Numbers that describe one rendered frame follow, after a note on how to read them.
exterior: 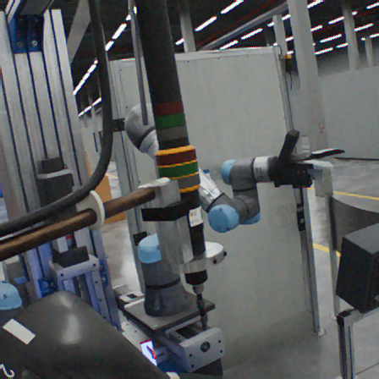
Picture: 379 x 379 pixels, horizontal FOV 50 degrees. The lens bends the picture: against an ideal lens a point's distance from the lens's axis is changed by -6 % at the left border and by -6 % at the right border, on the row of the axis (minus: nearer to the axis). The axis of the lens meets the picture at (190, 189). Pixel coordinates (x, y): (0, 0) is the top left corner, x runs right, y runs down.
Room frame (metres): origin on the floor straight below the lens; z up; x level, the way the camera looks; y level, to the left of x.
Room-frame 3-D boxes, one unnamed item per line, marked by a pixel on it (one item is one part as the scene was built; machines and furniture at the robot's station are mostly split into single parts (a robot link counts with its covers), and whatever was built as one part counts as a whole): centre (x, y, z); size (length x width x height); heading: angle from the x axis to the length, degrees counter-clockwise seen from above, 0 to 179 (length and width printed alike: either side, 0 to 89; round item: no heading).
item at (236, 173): (1.25, -0.16, 1.43); 0.11 x 0.08 x 0.09; 57
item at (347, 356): (0.99, -0.35, 0.96); 0.03 x 0.03 x 0.20; 22
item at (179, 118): (0.45, 0.01, 1.61); 0.03 x 0.03 x 0.01
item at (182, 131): (0.45, 0.01, 1.60); 0.03 x 0.03 x 0.01
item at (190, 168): (0.45, 0.01, 1.56); 0.04 x 0.04 x 0.01
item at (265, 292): (2.48, -0.20, 1.10); 1.21 x 0.06 x 2.20; 112
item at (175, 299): (1.28, 0.13, 1.09); 0.15 x 0.15 x 0.10
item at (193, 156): (0.45, 0.01, 1.57); 0.04 x 0.04 x 0.01
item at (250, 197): (1.23, -0.15, 1.34); 0.11 x 0.08 x 0.11; 147
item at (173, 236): (0.44, 0.01, 1.50); 0.09 x 0.07 x 0.10; 147
